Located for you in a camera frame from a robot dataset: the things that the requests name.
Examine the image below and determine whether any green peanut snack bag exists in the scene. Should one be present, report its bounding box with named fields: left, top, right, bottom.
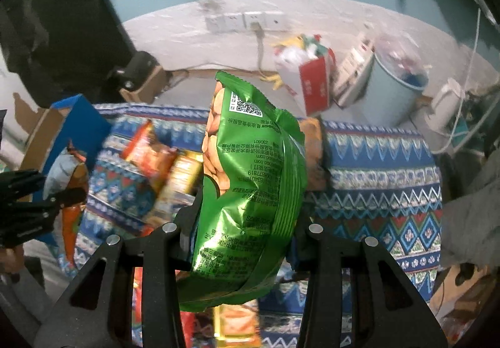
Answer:
left=178, top=71, right=308, bottom=312

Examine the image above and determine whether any grey orange snack bag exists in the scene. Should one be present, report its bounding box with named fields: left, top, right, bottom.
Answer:
left=42, top=140, right=89, bottom=267

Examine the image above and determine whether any person left hand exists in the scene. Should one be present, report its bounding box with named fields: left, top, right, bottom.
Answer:
left=0, top=245, right=25, bottom=274

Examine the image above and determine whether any blue edged cardboard box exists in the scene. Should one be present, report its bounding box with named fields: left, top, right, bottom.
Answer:
left=19, top=94, right=111, bottom=190

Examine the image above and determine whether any orange red snack bag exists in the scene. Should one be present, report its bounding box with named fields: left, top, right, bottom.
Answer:
left=120, top=119, right=178, bottom=194

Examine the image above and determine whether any yellow snack bag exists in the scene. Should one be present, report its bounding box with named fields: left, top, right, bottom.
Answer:
left=145, top=151, right=203, bottom=229

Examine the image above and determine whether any blue patterned bed cloth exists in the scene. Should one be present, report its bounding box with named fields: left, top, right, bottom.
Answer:
left=75, top=103, right=442, bottom=347

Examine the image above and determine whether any black round speaker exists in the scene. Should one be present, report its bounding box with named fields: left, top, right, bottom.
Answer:
left=107, top=51, right=159, bottom=91

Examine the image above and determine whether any black hanging coat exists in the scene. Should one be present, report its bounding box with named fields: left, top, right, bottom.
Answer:
left=1, top=0, right=136, bottom=108

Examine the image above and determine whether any white electric kettle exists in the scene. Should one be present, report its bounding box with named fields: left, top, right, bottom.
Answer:
left=425, top=78, right=465, bottom=131

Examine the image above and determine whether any light blue trash bin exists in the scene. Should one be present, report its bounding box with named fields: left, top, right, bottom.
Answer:
left=361, top=50, right=429, bottom=127

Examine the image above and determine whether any red white carton box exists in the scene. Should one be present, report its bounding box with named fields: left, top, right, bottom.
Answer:
left=274, top=34, right=336, bottom=116

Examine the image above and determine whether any white wall socket strip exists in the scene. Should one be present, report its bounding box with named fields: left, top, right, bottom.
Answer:
left=205, top=11, right=290, bottom=33

